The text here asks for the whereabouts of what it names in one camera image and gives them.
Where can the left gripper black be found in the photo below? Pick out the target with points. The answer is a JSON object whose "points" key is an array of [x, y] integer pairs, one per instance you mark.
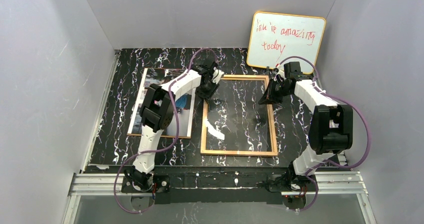
{"points": [[205, 90]]}

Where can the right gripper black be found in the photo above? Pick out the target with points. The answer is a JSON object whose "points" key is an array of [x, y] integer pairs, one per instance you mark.
{"points": [[272, 92]]}

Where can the printed photo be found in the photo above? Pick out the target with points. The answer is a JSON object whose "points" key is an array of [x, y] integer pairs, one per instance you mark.
{"points": [[184, 105]]}

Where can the wooden picture frame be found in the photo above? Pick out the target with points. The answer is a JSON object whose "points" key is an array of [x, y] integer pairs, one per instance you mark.
{"points": [[203, 129]]}

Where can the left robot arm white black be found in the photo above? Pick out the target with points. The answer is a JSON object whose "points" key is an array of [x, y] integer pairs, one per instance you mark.
{"points": [[159, 109]]}

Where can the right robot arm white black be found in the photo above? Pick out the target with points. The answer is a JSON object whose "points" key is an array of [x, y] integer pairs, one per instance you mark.
{"points": [[331, 125]]}

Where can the whiteboard with orange rim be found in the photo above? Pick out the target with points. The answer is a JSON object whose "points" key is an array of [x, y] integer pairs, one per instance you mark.
{"points": [[277, 36]]}

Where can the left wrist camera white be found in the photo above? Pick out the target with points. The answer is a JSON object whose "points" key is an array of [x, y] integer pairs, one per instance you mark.
{"points": [[216, 77]]}

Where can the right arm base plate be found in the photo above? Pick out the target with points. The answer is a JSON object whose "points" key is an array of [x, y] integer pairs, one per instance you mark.
{"points": [[277, 183]]}

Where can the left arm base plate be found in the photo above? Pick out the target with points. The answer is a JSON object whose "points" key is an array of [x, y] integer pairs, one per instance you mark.
{"points": [[150, 184]]}

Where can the aluminium rail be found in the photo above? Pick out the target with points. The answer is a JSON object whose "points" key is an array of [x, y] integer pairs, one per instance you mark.
{"points": [[329, 182]]}

